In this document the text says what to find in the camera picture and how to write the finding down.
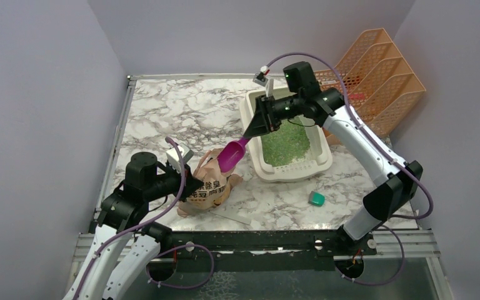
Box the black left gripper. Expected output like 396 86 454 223
146 161 205 202

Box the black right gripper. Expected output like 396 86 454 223
244 92 304 139

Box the magenta plastic litter scoop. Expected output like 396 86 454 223
217 137 250 173

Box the orange cat litter bag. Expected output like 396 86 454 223
177 148 243 218

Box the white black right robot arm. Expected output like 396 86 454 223
243 61 423 254

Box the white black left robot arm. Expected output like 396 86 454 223
65 144 203 299

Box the green cat litter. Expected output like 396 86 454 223
261 117 311 167

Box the white plastic litter box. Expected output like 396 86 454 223
239 84 334 183

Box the small green box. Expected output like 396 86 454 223
308 191 326 207

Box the orange mesh file organizer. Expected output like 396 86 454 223
336 28 426 138

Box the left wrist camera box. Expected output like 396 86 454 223
166 143 194 173

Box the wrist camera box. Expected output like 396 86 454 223
166 143 194 173
253 66 274 97

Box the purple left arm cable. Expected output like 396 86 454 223
71 136 216 300

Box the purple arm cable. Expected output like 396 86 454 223
71 136 216 300
261 52 434 288

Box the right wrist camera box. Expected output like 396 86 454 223
253 66 274 97

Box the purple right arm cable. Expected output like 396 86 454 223
261 52 434 288

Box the black metal base rail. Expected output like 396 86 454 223
146 229 377 272

